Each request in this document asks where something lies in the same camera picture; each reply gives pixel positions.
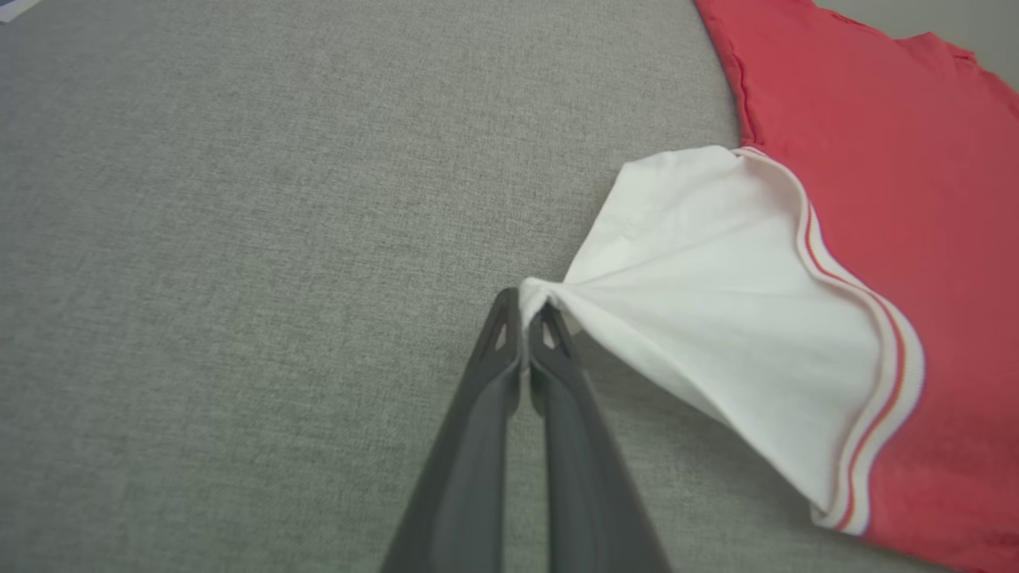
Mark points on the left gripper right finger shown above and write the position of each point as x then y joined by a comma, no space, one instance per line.
585,477

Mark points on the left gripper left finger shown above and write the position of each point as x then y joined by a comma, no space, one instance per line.
466,461

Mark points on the red and white garment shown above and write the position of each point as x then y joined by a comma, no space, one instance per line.
876,119

